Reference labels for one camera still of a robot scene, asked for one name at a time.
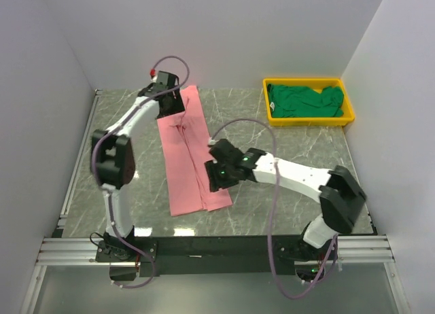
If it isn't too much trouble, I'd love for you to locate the pink t shirt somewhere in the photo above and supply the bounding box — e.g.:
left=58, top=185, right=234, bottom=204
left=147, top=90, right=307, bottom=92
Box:
left=157, top=86, right=232, bottom=216

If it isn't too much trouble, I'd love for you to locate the yellow plastic bin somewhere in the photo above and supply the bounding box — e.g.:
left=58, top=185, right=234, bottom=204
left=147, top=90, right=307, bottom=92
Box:
left=262, top=77, right=355, bottom=127

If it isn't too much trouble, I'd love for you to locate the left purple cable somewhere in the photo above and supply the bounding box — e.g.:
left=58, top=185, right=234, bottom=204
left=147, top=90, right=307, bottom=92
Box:
left=90, top=55, right=190, bottom=290

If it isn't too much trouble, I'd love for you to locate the aluminium frame rail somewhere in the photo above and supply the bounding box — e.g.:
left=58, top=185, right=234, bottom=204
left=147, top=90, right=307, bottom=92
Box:
left=20, top=89, right=102, bottom=313

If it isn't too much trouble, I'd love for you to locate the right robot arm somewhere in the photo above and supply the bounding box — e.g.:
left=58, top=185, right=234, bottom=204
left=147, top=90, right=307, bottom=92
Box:
left=205, top=139, right=367, bottom=262

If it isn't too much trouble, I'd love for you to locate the green t shirt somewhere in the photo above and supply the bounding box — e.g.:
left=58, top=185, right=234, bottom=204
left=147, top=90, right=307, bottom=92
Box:
left=266, top=84, right=344, bottom=118

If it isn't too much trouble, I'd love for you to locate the black base beam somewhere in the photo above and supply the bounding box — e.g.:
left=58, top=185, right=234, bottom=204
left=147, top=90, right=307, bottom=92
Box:
left=95, top=235, right=333, bottom=277

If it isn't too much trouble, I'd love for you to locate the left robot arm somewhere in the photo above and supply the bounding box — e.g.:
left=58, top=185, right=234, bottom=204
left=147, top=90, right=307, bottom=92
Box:
left=90, top=71, right=185, bottom=261

